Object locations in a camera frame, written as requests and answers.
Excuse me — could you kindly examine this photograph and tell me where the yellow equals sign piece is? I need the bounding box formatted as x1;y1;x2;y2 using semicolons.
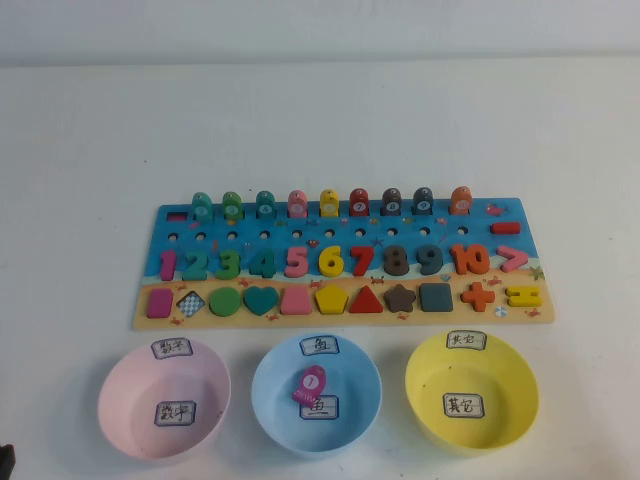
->
506;286;543;308

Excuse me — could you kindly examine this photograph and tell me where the pink plastic bowl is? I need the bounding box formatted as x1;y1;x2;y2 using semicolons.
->
97;337;232;460

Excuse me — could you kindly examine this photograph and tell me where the pink bowl inside label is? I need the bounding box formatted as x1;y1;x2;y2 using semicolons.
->
153;400;197;427

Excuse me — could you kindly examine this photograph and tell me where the pink bowl rim label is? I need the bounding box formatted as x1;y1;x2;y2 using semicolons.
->
151;338;194;360

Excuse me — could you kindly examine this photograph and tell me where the magenta rectangle piece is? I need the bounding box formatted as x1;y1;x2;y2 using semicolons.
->
146;288;175;320

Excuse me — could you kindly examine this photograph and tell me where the magenta number 1 piece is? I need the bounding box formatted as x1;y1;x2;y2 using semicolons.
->
159;249;179;280

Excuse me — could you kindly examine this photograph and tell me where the teal number 2 piece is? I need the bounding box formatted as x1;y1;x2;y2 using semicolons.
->
180;249;209;282

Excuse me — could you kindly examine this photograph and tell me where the green circle piece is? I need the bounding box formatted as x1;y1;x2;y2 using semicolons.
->
208;286;243;318

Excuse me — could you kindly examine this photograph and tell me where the green number 3 piece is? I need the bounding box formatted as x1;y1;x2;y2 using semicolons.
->
215;248;243;281

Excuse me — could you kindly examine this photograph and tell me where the teal heart piece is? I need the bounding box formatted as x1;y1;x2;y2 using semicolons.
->
243;286;280;318

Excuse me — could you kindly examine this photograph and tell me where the magenta fish piece 1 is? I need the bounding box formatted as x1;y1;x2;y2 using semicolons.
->
291;366;328;404

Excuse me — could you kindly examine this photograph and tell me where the light teal fish piece 2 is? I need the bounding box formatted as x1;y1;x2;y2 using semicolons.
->
192;191;214;222

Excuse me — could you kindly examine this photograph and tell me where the blue bowl inside label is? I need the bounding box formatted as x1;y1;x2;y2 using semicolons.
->
299;394;342;420

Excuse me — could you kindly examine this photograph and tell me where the teal number 4 piece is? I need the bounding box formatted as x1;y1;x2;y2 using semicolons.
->
248;248;278;280

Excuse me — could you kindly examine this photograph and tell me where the pink trapezoid piece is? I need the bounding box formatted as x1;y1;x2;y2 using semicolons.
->
279;287;314;317

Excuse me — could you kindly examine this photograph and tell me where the blue bowl rim label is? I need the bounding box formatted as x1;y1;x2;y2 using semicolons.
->
300;335;340;357

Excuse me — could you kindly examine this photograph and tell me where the green fish piece 3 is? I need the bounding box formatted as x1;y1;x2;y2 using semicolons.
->
221;190;244;222

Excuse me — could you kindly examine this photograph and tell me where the pink number 5 piece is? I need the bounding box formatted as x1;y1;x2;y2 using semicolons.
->
283;246;311;280

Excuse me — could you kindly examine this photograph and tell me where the blue plastic bowl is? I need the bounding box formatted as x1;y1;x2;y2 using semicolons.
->
251;333;383;459

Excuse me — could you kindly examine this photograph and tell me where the yellow pentagon piece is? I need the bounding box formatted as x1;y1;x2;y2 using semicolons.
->
314;284;350;317

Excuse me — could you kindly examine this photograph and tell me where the teal fish piece 4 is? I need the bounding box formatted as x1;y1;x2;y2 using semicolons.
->
255;190;277;220

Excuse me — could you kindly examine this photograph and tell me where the yellow number 6 piece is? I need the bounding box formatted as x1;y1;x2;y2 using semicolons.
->
318;245;345;279

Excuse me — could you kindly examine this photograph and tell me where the pink fish piece 5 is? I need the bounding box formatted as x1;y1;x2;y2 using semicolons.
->
287;189;309;220

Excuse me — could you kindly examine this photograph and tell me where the red triangle piece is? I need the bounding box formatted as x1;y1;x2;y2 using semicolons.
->
348;285;385;315

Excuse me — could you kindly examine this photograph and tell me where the blue wooden puzzle board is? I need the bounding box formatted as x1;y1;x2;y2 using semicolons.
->
132;197;557;331

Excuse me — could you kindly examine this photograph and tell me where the red number 7 piece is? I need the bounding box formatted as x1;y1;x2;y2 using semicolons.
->
349;245;377;278

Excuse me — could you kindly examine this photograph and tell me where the yellow fish piece 6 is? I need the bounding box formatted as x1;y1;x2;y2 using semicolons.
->
319;188;341;219

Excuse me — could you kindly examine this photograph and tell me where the brown star piece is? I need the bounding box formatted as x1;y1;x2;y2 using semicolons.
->
383;283;418;314

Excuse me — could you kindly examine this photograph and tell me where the brown number 8 piece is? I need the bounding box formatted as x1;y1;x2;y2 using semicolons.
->
382;244;410;278

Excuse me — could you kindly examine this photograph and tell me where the red fish piece 7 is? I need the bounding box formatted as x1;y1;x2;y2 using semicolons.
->
349;187;371;218

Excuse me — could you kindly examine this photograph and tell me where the dark blue square piece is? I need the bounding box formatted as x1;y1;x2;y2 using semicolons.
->
418;282;455;314

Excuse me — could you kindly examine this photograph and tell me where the yellow bowl inside label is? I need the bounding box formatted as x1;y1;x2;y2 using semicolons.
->
442;393;486;419

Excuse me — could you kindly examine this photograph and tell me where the brown fish piece 8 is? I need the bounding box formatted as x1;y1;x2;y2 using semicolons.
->
381;187;403;218

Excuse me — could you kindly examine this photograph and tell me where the dark blue number 9 piece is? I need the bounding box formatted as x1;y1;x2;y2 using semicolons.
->
415;244;445;277

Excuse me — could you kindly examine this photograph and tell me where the yellow bowl rim label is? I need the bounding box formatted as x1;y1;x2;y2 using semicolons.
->
446;330;488;351

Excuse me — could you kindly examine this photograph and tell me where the dark blue fish piece 9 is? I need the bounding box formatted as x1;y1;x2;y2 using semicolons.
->
412;187;435;217

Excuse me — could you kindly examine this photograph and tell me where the orange number 10 piece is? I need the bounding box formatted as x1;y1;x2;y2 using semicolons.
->
449;243;492;277

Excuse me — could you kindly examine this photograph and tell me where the orange plus sign piece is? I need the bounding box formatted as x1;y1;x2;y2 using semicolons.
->
460;281;497;313

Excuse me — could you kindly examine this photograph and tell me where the yellow plastic bowl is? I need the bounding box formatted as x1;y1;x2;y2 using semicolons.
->
404;329;542;457

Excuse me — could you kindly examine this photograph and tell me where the orange fish piece 10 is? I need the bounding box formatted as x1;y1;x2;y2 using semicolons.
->
449;185;474;217

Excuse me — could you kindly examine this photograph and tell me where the pink greater-than sign piece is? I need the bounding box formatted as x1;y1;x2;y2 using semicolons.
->
496;246;531;275

